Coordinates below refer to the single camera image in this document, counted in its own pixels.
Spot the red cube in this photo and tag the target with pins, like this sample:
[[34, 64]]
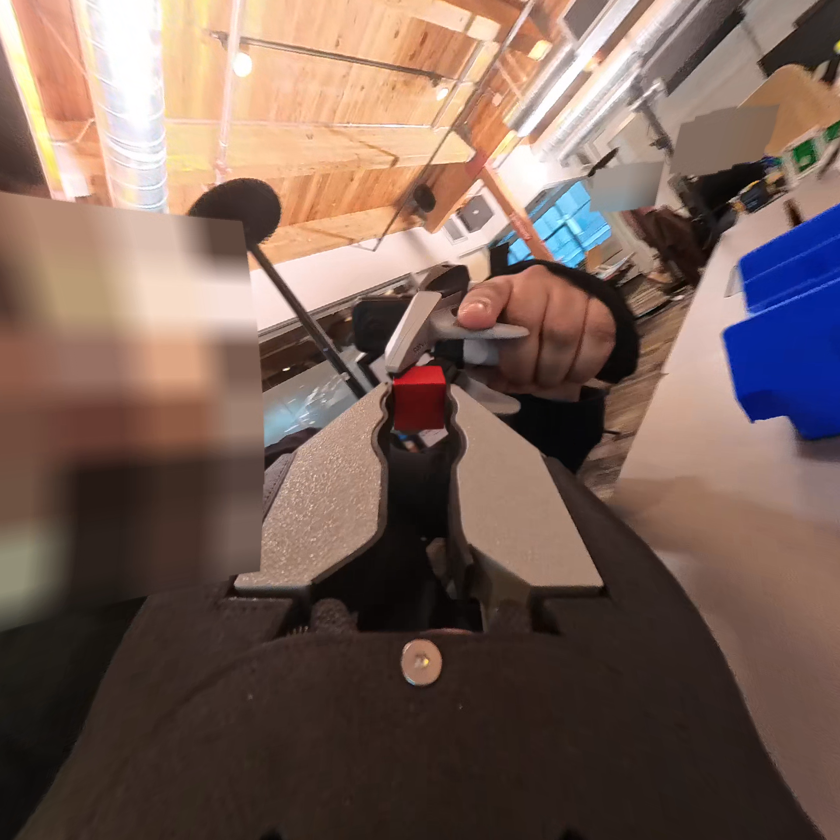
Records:
[[420, 397]]

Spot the silver air duct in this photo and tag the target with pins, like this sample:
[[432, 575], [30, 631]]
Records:
[[124, 98], [577, 98]]

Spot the black foam microphone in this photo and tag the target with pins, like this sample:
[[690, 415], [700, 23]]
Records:
[[243, 203]]

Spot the cardboard box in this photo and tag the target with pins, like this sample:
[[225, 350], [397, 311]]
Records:
[[794, 105]]

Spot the black track light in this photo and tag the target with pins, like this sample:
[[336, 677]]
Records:
[[241, 62]]

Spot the stack of blue bins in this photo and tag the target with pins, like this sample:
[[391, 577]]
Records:
[[564, 223]]

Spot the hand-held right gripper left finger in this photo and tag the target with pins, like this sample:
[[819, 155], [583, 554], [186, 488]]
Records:
[[321, 512]]

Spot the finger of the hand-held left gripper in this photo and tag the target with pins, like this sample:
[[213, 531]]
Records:
[[410, 334], [495, 401]]

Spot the blue plastic bin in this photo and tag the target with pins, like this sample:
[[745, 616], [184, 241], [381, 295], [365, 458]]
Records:
[[787, 367]]

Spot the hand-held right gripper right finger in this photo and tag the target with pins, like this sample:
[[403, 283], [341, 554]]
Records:
[[525, 518]]

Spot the person's black shirt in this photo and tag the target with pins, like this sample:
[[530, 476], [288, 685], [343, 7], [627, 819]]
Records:
[[420, 512]]

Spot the person's left hand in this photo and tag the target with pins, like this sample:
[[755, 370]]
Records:
[[558, 328]]

